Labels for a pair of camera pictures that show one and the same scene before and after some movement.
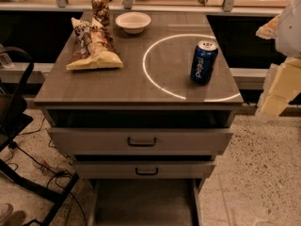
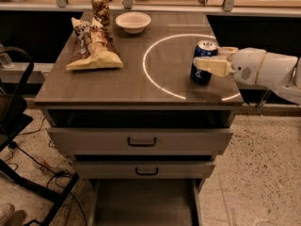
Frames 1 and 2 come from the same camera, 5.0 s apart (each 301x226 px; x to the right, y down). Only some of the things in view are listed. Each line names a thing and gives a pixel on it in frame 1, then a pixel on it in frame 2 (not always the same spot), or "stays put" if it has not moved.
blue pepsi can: x=203 y=60 stays put
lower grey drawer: x=144 y=169 stays put
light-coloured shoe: x=8 y=217 stays put
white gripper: x=290 y=32 to x=246 y=65
